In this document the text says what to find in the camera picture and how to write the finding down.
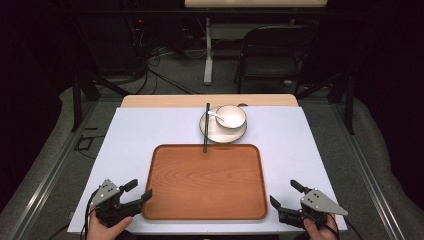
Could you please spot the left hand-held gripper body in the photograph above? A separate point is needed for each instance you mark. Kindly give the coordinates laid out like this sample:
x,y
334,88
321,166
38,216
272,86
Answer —
x,y
110,203

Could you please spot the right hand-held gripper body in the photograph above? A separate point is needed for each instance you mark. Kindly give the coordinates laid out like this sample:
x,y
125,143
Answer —
x,y
315,206

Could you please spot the person's right hand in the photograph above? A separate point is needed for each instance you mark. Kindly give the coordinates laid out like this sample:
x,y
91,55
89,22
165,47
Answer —
x,y
318,231

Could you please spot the person's left hand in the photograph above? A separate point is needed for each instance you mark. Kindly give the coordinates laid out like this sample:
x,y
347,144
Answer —
x,y
104,230

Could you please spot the white table cover sheet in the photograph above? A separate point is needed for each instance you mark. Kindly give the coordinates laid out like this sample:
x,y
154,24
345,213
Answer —
x,y
140,133

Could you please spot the wooden tray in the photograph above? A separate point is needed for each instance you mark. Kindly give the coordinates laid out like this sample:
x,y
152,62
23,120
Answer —
x,y
206,186

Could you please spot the black chopstick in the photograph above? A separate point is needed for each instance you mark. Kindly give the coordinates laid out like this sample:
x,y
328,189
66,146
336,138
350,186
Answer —
x,y
205,133
207,126

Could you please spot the white plate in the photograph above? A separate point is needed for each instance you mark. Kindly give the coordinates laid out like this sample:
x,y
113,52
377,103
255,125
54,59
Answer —
x,y
221,136

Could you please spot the white bowl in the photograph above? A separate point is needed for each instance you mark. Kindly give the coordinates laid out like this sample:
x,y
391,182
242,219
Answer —
x,y
235,116

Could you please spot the black metal stand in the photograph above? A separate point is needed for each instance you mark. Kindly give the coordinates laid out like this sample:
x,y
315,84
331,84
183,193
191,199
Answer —
x,y
348,106
77,100

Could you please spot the white spoon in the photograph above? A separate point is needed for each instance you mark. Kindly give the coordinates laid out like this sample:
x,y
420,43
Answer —
x,y
216,116

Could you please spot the black folding chair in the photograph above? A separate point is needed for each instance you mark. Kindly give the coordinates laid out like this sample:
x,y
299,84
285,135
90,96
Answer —
x,y
270,63

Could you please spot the white desk leg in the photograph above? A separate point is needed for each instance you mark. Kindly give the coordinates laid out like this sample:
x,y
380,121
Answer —
x,y
208,60

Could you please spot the aluminium floor rail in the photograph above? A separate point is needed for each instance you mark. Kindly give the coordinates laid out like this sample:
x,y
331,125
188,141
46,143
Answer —
x,y
370,180
50,180

